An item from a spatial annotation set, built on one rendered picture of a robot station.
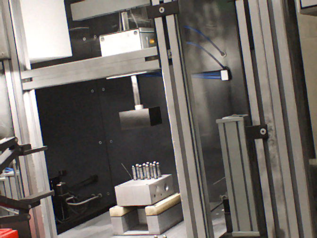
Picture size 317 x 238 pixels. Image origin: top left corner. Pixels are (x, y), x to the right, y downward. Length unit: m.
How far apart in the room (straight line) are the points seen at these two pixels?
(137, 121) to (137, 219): 0.25
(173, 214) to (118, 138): 0.41
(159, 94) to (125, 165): 0.25
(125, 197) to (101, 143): 0.42
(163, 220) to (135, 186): 0.10
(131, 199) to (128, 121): 0.19
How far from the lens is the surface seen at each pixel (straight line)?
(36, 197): 1.12
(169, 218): 1.45
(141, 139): 1.75
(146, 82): 1.73
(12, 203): 1.08
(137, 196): 1.43
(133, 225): 1.50
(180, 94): 1.20
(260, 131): 1.14
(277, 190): 1.16
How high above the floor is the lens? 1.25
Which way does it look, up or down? 3 degrees down
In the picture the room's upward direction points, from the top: 8 degrees counter-clockwise
